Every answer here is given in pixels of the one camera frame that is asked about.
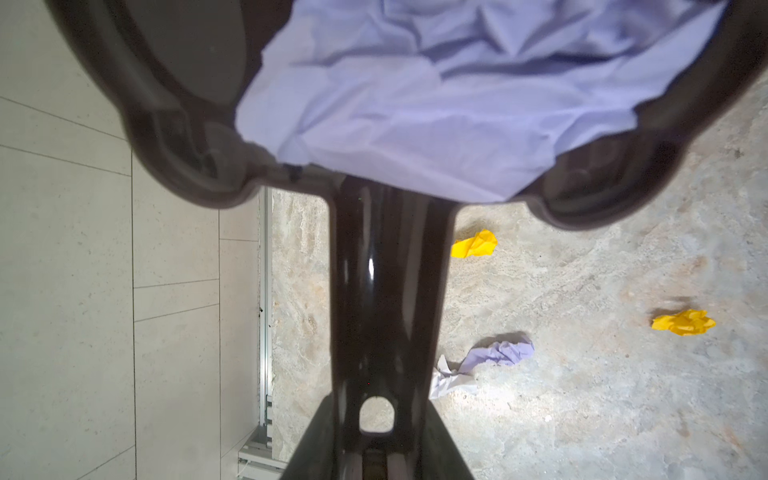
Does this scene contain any white purple paper scrap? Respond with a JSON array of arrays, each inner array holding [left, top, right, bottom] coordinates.
[[428, 338, 535, 401]]

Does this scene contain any yellow paper scrap centre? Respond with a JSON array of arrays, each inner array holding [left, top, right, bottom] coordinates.
[[651, 309, 717, 336]]

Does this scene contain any purple paper scrap far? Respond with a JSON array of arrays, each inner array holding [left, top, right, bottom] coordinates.
[[235, 1, 726, 203]]

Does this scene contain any brown dustpan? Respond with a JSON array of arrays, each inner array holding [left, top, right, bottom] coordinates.
[[48, 1, 767, 479]]

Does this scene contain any yellow paper scrap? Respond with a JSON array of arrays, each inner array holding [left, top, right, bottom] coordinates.
[[651, 309, 717, 336], [451, 229, 498, 259]]

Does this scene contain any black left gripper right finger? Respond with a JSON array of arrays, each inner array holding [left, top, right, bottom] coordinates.
[[420, 401, 474, 480]]

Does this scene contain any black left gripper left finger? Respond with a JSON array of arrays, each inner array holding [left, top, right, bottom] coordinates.
[[280, 394, 335, 480]]

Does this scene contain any yellow paper scrap left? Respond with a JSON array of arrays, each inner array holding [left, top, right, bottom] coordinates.
[[451, 229, 498, 259]]

